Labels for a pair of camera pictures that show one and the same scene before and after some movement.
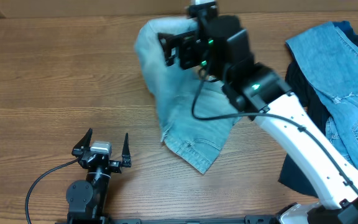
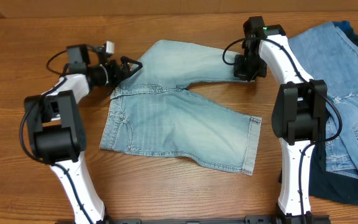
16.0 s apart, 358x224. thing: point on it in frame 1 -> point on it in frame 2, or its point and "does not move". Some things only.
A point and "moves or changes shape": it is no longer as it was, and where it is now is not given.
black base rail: [244, 219] does not move
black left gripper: [116, 166] -> [117, 78]
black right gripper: [173, 47] -> [245, 72]
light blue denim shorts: [195, 109] moves or changes shape
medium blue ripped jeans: [350, 85] does not move
